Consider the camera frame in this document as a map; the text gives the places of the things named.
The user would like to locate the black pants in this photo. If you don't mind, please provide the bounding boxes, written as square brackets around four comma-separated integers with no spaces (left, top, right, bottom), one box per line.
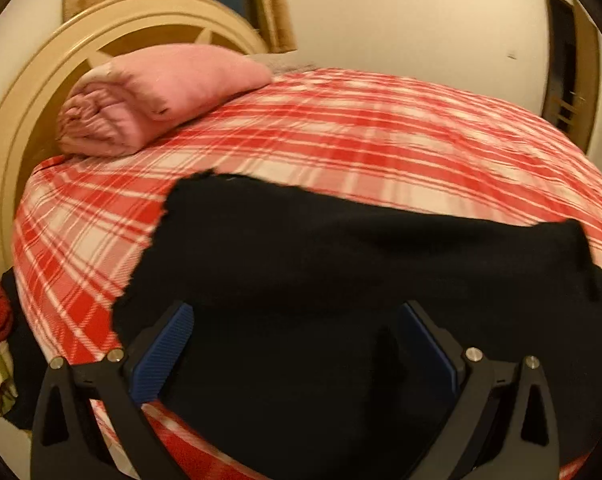
[112,172,602,479]

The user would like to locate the pile of clothes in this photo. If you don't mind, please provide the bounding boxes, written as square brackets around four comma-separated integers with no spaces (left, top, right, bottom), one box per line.
[0,270,47,432]

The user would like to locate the red plaid bed sheet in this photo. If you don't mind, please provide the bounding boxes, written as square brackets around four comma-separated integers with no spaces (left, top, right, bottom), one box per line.
[11,66,602,480]

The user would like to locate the cream round headboard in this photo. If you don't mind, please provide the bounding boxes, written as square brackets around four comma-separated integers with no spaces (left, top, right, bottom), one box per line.
[0,0,267,273]

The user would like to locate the pink folded blanket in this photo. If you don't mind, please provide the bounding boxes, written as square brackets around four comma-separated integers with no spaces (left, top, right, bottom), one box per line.
[57,44,273,157]

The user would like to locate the brown wooden door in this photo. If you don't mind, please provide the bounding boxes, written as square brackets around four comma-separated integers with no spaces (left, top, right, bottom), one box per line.
[542,0,601,152]

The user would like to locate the striped grey pillow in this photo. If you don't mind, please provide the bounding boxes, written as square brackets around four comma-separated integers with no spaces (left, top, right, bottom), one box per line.
[249,51,317,76]

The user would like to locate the beige right curtain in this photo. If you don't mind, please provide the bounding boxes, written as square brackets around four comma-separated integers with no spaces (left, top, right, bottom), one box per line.
[254,0,297,53]

